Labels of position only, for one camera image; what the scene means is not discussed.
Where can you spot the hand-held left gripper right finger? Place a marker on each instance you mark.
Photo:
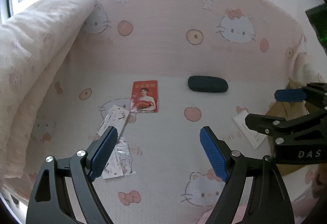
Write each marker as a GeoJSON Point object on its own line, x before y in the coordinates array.
{"type": "Point", "coordinates": [213, 155]}

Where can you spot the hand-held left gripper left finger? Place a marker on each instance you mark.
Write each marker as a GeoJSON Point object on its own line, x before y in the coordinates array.
{"type": "Point", "coordinates": [104, 152]}

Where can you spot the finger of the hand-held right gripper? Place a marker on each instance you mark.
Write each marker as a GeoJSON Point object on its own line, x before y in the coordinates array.
{"type": "Point", "coordinates": [288, 95]}
{"type": "Point", "coordinates": [265, 124]}

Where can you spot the brown cardboard box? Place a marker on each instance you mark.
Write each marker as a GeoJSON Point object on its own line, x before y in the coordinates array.
{"type": "Point", "coordinates": [281, 110]}

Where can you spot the white paper card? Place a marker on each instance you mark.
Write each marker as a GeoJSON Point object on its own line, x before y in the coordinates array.
{"type": "Point", "coordinates": [253, 137]}

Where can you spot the red printed card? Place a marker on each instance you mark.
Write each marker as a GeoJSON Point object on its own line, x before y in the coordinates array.
{"type": "Point", "coordinates": [144, 96]}

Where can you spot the person's right forearm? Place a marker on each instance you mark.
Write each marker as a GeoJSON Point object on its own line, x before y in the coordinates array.
{"type": "Point", "coordinates": [319, 183]}

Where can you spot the dark glasses case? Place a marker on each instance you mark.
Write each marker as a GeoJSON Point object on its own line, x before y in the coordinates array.
{"type": "Point", "coordinates": [207, 83]}

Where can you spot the black device with green light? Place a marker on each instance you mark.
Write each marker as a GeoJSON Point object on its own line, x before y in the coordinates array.
{"type": "Point", "coordinates": [318, 24]}

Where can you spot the pink cat print bedsheet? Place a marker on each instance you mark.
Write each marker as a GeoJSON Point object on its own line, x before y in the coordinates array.
{"type": "Point", "coordinates": [166, 47]}

